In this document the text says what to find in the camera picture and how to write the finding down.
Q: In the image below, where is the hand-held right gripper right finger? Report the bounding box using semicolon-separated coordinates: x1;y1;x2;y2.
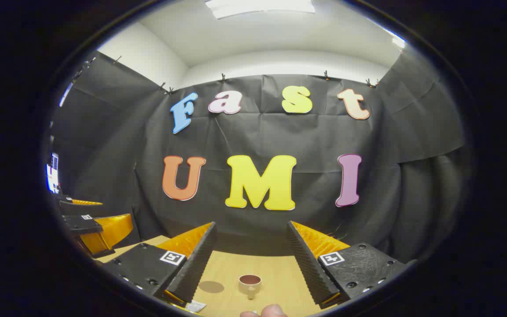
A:
287;221;412;309

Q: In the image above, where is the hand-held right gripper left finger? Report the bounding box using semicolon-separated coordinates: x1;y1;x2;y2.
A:
102;221;217;305

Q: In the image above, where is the brown round coaster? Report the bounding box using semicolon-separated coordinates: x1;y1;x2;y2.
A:
198;281;225;294

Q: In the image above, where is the beige cup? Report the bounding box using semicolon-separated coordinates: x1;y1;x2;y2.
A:
239;274;262;300

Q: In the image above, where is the wooden desktop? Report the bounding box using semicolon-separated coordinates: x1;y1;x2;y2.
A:
95;236;351;317

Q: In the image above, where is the bright white panel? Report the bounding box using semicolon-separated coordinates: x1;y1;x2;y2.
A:
46;152;59;194

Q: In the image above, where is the black backdrop cloth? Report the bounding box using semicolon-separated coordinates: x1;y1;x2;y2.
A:
49;51;474;265

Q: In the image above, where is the ceiling light panel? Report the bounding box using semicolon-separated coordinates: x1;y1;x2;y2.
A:
205;0;316;20

